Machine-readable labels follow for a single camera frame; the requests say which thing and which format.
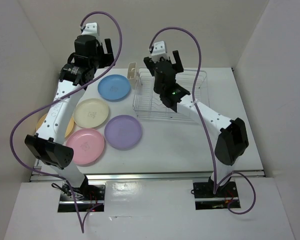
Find blue plate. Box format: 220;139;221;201
97;74;131;101

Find cream plate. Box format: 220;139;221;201
73;98;110;129

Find purple plate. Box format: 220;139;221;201
104;115;143;150

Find yellow plate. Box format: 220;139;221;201
35;113;75;138

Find pink plate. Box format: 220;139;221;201
65;128;105;166

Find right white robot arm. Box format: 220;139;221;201
143;50;249;197

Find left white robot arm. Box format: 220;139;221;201
24;35;114;200

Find white cutlery holder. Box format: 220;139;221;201
126;62;139;90

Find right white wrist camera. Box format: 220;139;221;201
151;41;169;63

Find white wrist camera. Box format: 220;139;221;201
81;22;100;39
151;41;169;63

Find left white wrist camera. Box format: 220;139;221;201
81;22;100;39

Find white wire dish rack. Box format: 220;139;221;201
132;67;210;123

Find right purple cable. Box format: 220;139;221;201
149;26;257;215

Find purple cable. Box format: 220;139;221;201
10;10;123;234
149;26;257;215

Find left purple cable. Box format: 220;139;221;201
10;10;123;234

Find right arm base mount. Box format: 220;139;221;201
190;180;241;210

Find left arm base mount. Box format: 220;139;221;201
51;183;106;213

